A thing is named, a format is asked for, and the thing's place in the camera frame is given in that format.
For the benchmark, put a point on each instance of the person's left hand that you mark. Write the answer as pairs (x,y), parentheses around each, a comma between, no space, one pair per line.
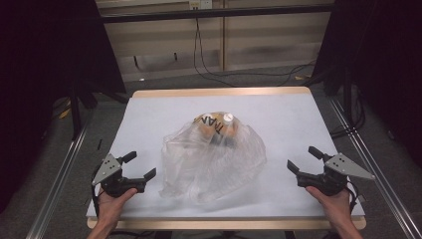
(111,207)

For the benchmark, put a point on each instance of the white wall socket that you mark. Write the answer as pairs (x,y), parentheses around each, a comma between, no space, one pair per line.
(200,4)

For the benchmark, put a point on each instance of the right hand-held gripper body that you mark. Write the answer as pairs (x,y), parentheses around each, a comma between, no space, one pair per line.
(345,166)

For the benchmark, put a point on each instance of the black stand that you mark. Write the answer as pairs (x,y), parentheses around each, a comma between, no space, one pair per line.
(347,99)
(75,113)

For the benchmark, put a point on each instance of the black curtain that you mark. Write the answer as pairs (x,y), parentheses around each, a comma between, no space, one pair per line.
(40,66)
(384,66)

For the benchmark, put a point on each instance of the metal floor rail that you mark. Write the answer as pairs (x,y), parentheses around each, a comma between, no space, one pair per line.
(58,186)
(381,186)

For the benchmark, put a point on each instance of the white table mat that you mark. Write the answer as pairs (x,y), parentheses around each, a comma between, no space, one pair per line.
(285,126)

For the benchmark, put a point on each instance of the wooden table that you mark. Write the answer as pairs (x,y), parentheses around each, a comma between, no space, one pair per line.
(219,91)

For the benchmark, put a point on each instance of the black horizontal bar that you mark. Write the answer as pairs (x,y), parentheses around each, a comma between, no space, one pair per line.
(215,14)

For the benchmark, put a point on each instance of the orange drink bottle white cap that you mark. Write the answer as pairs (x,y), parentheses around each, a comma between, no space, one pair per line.
(207,127)
(229,127)

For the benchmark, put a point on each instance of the person's right hand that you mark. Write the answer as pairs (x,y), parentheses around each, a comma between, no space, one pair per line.
(335,207)

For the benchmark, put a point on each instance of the clear plastic bag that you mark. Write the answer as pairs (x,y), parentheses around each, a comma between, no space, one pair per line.
(205,169)

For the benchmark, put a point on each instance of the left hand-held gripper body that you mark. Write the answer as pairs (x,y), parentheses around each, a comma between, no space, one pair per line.
(106,167)

